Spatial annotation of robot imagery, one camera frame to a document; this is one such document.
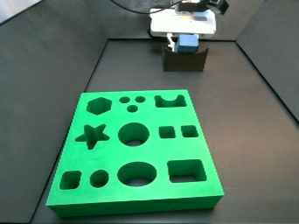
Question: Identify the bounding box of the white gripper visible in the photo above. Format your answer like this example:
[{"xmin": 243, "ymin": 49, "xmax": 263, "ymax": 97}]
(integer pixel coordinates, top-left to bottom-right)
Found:
[{"xmin": 150, "ymin": 9, "xmax": 216, "ymax": 52}]

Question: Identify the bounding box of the blue rectangular block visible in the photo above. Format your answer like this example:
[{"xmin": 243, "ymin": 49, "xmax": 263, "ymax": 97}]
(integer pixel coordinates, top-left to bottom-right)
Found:
[{"xmin": 176, "ymin": 34, "xmax": 199, "ymax": 53}]

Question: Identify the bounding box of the black curved fixture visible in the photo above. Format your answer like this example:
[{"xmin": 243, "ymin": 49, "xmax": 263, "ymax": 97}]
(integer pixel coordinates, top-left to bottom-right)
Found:
[{"xmin": 163, "ymin": 46, "xmax": 210, "ymax": 72}]

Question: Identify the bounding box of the green foam shape board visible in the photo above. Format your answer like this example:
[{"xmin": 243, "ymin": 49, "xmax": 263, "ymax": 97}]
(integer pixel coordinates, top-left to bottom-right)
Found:
[{"xmin": 47, "ymin": 90, "xmax": 224, "ymax": 217}]

